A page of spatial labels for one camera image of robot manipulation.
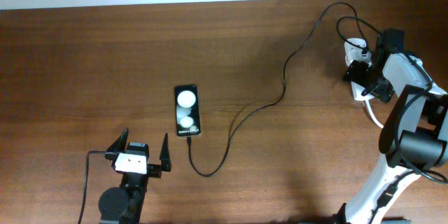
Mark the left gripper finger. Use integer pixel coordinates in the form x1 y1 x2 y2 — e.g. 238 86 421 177
104 128 149 161
160 133 172 172

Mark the black Samsung Galaxy smartphone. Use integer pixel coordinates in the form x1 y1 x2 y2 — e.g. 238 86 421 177
174 84 201 137

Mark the black USB charging cable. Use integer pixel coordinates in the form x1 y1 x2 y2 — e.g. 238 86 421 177
187 1 370 178

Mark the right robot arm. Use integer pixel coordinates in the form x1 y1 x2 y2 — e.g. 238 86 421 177
331 29 447 223

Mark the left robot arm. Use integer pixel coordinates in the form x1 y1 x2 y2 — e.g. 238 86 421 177
98 129 172 224

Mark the white USB charger plug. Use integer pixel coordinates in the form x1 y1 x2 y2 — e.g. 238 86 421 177
344 38 372 67

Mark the white power strip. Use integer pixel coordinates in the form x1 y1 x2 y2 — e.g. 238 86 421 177
344 52 374 102

